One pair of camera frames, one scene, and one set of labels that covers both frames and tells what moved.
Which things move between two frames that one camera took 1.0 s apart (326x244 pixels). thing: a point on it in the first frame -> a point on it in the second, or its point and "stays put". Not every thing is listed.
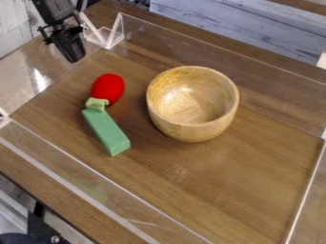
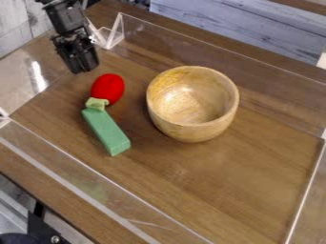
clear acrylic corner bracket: x=104 y=36 stays put
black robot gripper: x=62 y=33 -> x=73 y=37
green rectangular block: x=117 y=140 stays put
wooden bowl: x=192 y=100 stays put
